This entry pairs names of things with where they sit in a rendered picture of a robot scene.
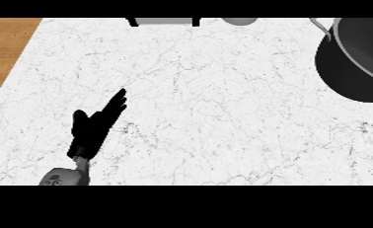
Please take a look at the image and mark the grey round object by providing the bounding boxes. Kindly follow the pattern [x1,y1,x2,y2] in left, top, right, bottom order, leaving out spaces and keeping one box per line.
[220,18,260,27]

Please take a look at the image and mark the dark grey pot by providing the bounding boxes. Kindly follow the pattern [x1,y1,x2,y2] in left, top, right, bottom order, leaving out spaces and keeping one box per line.
[310,18,373,104]

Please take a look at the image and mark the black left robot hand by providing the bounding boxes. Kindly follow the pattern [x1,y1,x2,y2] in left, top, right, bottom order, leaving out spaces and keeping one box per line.
[65,88,130,161]

